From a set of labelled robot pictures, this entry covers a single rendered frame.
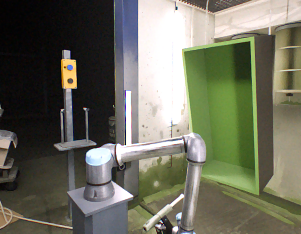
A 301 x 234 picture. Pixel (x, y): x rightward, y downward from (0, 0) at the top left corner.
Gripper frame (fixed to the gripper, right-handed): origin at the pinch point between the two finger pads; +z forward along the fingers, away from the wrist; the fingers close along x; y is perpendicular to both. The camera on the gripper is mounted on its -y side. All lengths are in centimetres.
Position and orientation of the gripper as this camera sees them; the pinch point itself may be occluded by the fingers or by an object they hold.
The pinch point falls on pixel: (155, 222)
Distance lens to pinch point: 196.5
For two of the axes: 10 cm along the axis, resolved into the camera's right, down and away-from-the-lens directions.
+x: 6.8, -3.0, 6.7
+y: 2.8, 9.5, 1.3
